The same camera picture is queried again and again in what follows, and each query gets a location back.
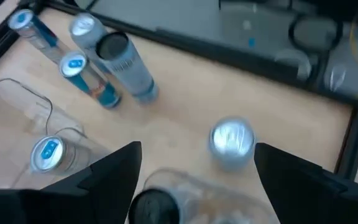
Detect black cable coil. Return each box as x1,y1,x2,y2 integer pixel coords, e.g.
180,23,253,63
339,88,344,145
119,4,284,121
288,14,344,53

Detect white can with silver lid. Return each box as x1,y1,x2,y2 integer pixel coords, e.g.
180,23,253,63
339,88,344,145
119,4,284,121
69,12,111,74
209,116,257,172

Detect blue silver energy drink can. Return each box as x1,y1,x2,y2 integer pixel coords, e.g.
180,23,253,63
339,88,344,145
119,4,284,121
7,8,68,62
29,134,105,175
58,50,122,110

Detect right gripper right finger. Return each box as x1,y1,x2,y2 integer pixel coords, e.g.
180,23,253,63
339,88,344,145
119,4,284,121
253,142,358,224

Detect black aluminium rig frame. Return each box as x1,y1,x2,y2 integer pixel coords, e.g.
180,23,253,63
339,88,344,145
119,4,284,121
0,0,358,189

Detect white cable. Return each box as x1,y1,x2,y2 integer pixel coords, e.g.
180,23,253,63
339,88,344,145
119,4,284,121
274,48,313,82

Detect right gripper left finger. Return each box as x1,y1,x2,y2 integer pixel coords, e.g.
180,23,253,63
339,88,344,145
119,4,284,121
0,141,143,224

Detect white can with black lid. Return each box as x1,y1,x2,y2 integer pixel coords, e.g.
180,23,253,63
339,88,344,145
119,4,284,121
96,32,160,105
128,186,204,224

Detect clear plastic bin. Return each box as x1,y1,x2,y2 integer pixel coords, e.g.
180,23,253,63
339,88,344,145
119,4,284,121
135,167,279,224
0,77,111,190

